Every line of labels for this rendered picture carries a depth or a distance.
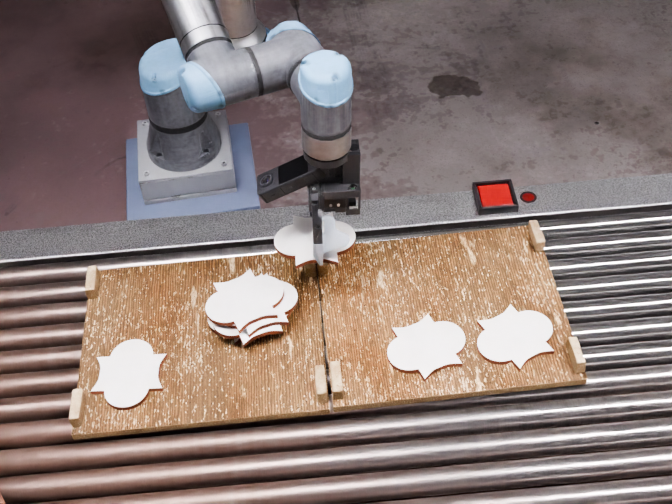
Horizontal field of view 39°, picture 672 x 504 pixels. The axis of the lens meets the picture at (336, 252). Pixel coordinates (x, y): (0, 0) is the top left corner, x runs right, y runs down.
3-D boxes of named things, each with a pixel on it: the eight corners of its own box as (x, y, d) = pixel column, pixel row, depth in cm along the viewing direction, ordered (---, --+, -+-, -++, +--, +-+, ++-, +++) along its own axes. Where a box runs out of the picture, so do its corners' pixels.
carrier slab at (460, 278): (315, 253, 176) (314, 247, 175) (534, 230, 178) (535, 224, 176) (333, 412, 153) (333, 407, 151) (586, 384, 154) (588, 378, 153)
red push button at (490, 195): (476, 190, 186) (477, 185, 185) (507, 188, 186) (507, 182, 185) (482, 212, 182) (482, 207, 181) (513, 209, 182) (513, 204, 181)
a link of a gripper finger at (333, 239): (351, 270, 154) (349, 216, 151) (314, 272, 154) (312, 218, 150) (349, 262, 157) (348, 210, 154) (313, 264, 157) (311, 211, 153)
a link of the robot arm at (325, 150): (302, 142, 139) (299, 107, 145) (303, 166, 143) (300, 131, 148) (353, 140, 140) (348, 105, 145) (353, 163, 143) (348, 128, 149)
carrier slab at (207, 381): (92, 276, 175) (90, 270, 174) (314, 254, 176) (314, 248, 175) (73, 440, 152) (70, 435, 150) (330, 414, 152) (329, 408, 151)
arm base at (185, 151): (149, 125, 201) (140, 88, 194) (221, 119, 202) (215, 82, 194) (146, 174, 191) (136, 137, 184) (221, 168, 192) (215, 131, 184)
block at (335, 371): (329, 370, 156) (328, 360, 154) (340, 369, 156) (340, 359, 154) (333, 401, 152) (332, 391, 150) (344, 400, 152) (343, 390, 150)
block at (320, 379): (314, 373, 156) (313, 363, 154) (325, 372, 156) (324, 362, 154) (317, 404, 152) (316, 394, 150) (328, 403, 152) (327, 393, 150)
